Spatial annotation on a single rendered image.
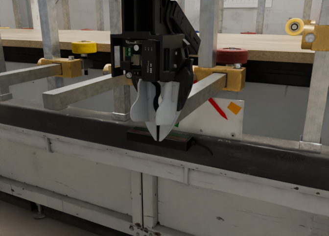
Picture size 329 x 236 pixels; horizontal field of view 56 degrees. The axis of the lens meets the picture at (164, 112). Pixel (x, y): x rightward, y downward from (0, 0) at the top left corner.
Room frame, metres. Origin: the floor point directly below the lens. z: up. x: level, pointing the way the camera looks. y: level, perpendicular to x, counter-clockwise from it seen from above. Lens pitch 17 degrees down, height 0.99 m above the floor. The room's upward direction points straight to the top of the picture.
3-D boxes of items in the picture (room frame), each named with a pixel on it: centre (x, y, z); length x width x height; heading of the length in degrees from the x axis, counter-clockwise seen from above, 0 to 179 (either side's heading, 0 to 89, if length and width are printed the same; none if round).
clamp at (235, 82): (0.74, -0.13, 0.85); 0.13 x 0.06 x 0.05; 65
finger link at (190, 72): (0.41, -0.01, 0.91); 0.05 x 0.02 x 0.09; 64
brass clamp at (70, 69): (0.95, 0.33, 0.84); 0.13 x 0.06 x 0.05; 65
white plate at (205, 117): (0.74, -0.07, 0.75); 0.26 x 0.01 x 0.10; 65
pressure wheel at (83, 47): (1.04, 0.27, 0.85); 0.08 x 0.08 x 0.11
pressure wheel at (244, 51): (0.80, -0.17, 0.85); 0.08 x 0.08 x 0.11
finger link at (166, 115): (0.39, 0.00, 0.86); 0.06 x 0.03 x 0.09; 154
